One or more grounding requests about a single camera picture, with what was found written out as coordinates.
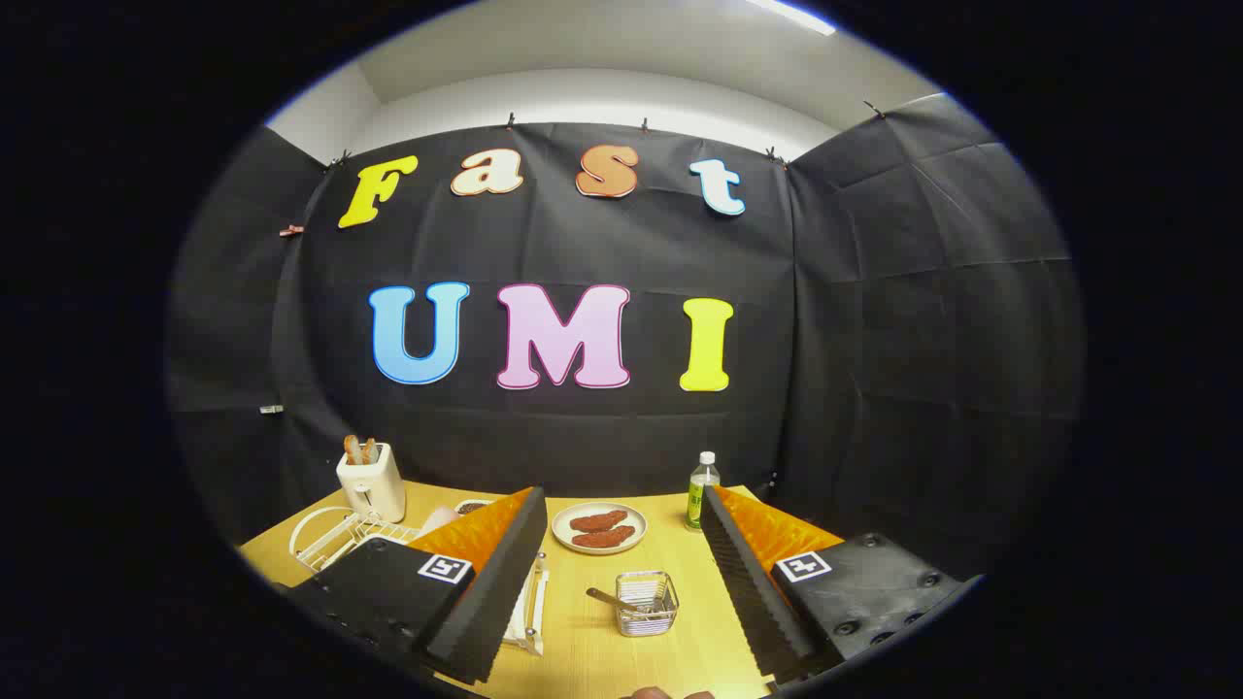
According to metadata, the white wire dish rack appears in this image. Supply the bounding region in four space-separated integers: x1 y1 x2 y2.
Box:
289 505 551 658

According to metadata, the white toaster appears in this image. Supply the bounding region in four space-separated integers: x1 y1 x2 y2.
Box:
336 443 407 524

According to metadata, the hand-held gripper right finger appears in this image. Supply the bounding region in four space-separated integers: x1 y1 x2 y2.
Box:
699 483 984 685

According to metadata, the white plate with meat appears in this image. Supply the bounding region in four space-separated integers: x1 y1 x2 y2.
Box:
552 501 649 555

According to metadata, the green label drink bottle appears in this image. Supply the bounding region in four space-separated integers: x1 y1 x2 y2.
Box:
685 450 722 533

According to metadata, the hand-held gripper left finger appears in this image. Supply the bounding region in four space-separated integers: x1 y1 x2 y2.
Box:
282 485 550 685

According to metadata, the metal wire basket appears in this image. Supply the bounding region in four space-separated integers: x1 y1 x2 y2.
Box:
615 570 680 638

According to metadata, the wooden-handled metal spoon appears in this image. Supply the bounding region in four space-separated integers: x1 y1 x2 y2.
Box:
586 586 671 622

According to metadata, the black backdrop cloth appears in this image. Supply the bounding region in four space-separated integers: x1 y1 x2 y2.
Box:
167 92 1084 574

